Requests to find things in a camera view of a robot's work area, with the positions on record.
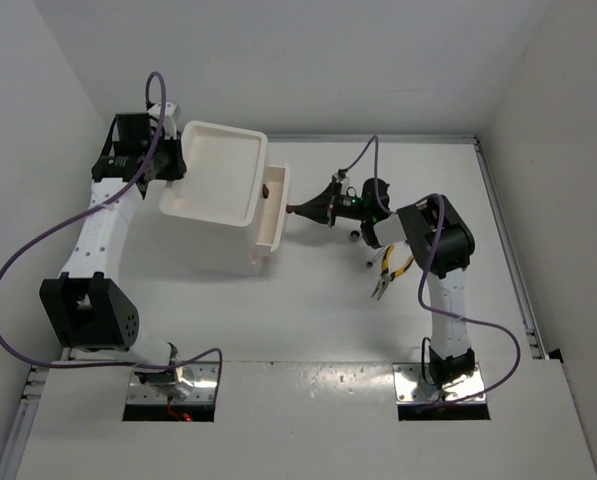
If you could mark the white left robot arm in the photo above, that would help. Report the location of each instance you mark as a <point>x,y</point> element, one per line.
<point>85,305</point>

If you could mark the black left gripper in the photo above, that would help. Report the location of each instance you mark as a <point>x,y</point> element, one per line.
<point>177,168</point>

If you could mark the aluminium frame rail left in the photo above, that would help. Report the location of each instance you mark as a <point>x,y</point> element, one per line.
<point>20,430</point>

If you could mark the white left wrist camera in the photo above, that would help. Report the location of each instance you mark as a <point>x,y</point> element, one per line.
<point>171,112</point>

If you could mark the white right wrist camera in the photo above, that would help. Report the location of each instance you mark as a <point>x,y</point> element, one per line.
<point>341,177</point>

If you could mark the metal base plate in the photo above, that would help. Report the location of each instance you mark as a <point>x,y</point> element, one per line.
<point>414,388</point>
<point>194,385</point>

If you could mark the white front cover board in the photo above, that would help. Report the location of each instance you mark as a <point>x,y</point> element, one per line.
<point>306,421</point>

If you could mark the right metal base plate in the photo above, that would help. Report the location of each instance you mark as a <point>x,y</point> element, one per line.
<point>414,388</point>

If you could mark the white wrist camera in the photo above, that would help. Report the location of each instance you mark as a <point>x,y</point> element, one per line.
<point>171,112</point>
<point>341,177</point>

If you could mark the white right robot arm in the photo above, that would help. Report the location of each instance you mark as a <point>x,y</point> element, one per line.
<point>430,234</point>

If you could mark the white drawer cabinet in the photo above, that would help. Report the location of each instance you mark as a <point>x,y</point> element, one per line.
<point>213,215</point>

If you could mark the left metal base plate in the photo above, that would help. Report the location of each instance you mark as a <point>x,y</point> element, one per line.
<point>194,385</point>

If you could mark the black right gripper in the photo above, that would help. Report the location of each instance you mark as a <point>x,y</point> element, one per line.
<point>318,209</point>

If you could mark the small combination wrench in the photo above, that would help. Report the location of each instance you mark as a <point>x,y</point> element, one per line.
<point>373,260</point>

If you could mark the white drawer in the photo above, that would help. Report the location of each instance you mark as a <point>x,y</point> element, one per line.
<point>276,184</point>

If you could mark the yellow needle nose pliers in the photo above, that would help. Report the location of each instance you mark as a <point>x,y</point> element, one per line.
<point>387,274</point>

